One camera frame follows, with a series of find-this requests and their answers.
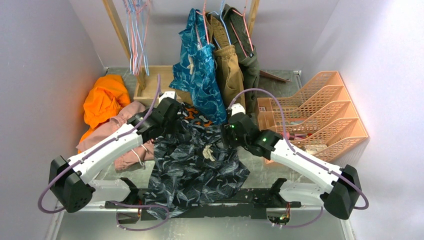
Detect pink drawstring shorts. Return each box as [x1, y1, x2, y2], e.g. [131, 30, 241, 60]
[75, 100, 157, 172]

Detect orange camouflage shorts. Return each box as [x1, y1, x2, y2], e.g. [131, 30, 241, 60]
[180, 102, 214, 127]

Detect empty wire hangers bunch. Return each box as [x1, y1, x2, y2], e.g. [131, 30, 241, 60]
[122, 0, 152, 76]

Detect peach plastic file organizer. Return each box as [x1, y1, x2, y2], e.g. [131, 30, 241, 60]
[254, 71, 368, 162]

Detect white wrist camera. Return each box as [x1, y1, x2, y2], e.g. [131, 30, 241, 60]
[230, 103, 246, 117]
[158, 91, 177, 104]

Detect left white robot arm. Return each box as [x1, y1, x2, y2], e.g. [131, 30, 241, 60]
[48, 91, 181, 213]

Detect dark green hanging shorts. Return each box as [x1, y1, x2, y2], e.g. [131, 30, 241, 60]
[221, 3, 261, 117]

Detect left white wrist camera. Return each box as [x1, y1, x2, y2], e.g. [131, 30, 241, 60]
[158, 91, 177, 104]

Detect orange garment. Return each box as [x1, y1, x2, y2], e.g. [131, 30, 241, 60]
[79, 74, 131, 143]

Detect blue leaf print shorts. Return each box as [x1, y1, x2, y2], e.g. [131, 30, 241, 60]
[169, 8, 227, 124]

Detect dark leaf print shorts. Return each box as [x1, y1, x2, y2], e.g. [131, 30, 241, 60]
[143, 119, 250, 219]

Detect wooden clothes rack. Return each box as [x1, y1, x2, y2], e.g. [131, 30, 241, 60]
[101, 0, 261, 106]

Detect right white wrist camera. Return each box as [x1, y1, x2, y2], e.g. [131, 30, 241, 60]
[230, 103, 246, 117]

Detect brown hanging shorts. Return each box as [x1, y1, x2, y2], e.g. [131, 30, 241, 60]
[205, 14, 244, 108]

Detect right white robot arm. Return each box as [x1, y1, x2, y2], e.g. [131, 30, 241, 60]
[221, 112, 369, 220]

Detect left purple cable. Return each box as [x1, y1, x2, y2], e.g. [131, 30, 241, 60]
[37, 73, 163, 215]

